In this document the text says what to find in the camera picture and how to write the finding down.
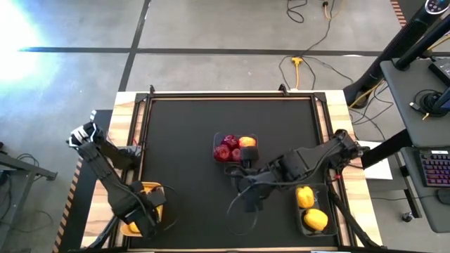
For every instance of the black hazard-striped floor mat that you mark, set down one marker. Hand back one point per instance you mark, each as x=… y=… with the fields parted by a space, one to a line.
x=399 y=12
x=81 y=211

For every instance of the yellow bell pepper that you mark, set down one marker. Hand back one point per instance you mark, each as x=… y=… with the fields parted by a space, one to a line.
x=304 y=196
x=315 y=219

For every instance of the black caster wheel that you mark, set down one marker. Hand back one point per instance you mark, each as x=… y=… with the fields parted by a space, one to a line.
x=407 y=217

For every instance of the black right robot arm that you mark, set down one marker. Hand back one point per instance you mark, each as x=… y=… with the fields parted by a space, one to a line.
x=316 y=154

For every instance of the red and yellow apple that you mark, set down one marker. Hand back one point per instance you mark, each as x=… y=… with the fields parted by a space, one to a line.
x=247 y=142

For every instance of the black table mat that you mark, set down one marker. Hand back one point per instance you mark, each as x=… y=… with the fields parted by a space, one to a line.
x=193 y=140

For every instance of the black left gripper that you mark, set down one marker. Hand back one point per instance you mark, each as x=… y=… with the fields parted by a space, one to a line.
x=147 y=205

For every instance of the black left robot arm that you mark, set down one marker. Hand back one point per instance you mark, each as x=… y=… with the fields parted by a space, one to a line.
x=105 y=175

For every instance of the white paper sheet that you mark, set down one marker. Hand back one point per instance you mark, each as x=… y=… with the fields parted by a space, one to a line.
x=381 y=172

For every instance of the dark red apple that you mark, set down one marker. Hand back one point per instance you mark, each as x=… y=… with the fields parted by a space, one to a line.
x=236 y=154

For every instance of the grey desk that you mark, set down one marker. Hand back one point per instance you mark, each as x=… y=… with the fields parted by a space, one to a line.
x=404 y=105

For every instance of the dark smoky plastic bin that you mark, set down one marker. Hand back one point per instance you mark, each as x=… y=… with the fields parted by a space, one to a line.
x=325 y=204

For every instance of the black computer mouse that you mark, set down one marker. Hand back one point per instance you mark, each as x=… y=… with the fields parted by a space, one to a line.
x=445 y=202

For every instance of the orange plastic basket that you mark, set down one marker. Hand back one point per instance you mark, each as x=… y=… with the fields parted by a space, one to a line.
x=124 y=232

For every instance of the backlit black keyboard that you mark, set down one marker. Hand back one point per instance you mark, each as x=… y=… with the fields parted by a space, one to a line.
x=436 y=168

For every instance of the black flat desk device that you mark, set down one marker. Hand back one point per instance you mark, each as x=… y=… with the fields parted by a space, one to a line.
x=443 y=70

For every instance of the clear plastic bin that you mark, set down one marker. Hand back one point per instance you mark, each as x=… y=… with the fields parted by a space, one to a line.
x=216 y=140

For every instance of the black tower fan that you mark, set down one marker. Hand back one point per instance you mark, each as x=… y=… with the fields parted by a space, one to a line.
x=386 y=54

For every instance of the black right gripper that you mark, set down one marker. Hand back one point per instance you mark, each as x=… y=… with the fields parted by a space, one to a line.
x=260 y=182

